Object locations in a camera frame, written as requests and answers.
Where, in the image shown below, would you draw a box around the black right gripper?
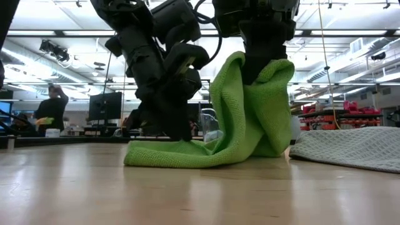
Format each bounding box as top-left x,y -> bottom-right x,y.
212,0 -> 301,86

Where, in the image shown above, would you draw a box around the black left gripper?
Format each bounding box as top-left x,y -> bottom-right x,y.
120,46 -> 203,142

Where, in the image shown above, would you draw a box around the green microfiber towel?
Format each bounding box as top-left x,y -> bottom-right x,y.
124,51 -> 296,169

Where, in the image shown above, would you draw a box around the grey waffle microfiber towel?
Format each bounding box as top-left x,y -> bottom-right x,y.
289,126 -> 400,174

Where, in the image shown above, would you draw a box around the clear plastic bin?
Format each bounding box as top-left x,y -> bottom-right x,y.
199,107 -> 224,144

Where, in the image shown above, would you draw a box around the black computer monitor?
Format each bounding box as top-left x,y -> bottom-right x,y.
88,91 -> 123,122

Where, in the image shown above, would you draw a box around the white ceiling air vent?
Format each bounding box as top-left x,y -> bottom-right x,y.
349,37 -> 364,55

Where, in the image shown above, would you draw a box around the red storage bins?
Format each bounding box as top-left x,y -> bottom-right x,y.
299,100 -> 383,131

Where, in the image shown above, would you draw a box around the white container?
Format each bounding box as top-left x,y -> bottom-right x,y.
45,127 -> 61,139

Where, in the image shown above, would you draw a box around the person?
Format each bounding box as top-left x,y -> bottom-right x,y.
10,112 -> 37,138
33,84 -> 69,133

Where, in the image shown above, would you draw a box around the yellow green cloth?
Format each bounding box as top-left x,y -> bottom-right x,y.
35,116 -> 55,126

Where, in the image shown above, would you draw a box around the black overhead crossbar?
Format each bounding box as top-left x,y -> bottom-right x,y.
6,28 -> 400,39

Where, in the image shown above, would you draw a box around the black ceiling track light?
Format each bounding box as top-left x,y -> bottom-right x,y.
39,39 -> 70,63

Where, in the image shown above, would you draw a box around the blue-lit computer screen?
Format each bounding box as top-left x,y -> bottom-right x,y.
0,101 -> 13,115

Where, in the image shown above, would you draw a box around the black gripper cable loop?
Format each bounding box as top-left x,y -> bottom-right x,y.
192,0 -> 223,65

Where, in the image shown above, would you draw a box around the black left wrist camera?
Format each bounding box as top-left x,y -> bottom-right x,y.
164,42 -> 211,72

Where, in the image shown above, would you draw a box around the hanging black cable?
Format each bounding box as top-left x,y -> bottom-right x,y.
102,51 -> 114,91

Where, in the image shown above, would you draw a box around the silver ventilation duct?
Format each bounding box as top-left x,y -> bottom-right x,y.
306,36 -> 400,84

